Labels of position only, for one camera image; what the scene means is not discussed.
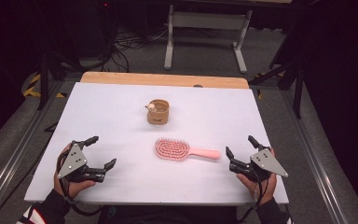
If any black metal stand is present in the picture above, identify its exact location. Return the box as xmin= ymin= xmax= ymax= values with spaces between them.
xmin=36 ymin=50 xmax=87 ymax=112
xmin=247 ymin=59 xmax=306 ymax=119

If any person's right hand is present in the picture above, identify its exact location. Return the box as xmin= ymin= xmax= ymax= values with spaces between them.
xmin=236 ymin=147 xmax=279 ymax=207

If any person's left hand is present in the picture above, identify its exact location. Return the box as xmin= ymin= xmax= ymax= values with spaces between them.
xmin=53 ymin=143 xmax=97 ymax=201

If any pink hairbrush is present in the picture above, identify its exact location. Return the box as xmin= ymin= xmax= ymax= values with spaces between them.
xmin=154 ymin=137 xmax=222 ymax=162

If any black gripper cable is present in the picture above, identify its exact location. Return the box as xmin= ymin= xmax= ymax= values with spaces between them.
xmin=55 ymin=152 xmax=105 ymax=217
xmin=253 ymin=174 xmax=269 ymax=210

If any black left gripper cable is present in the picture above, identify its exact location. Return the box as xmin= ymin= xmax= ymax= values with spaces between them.
xmin=55 ymin=152 xmax=105 ymax=217

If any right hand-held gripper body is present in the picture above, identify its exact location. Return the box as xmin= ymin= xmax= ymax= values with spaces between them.
xmin=228 ymin=147 xmax=290 ymax=184

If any yellow black hazard tape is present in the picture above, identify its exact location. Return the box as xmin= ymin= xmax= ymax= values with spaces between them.
xmin=22 ymin=72 xmax=67 ymax=99

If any white metal table frame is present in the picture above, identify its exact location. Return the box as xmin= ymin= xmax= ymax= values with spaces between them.
xmin=163 ymin=3 xmax=254 ymax=75

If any tan round cup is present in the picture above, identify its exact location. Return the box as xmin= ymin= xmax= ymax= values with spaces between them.
xmin=145 ymin=98 xmax=171 ymax=126

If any aluminium rail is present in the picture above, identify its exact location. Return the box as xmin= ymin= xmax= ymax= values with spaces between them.
xmin=0 ymin=79 xmax=65 ymax=224
xmin=279 ymin=89 xmax=347 ymax=224

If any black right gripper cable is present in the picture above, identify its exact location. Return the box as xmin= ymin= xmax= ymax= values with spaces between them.
xmin=253 ymin=174 xmax=269 ymax=210

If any bundle of black floor cables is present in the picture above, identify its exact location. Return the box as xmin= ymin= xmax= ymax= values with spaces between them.
xmin=103 ymin=26 xmax=171 ymax=73

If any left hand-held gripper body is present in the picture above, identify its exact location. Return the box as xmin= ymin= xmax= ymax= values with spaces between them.
xmin=57 ymin=140 xmax=107 ymax=184

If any white table mat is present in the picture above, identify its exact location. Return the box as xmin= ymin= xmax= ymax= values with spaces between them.
xmin=23 ymin=81 xmax=290 ymax=206

